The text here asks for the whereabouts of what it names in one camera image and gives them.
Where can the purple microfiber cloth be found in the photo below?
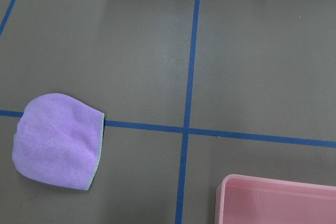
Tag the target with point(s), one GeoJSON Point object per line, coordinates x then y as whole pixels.
{"type": "Point", "coordinates": [58, 141]}

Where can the pink plastic bin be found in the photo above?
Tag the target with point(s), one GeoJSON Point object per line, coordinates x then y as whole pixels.
{"type": "Point", "coordinates": [247, 199]}

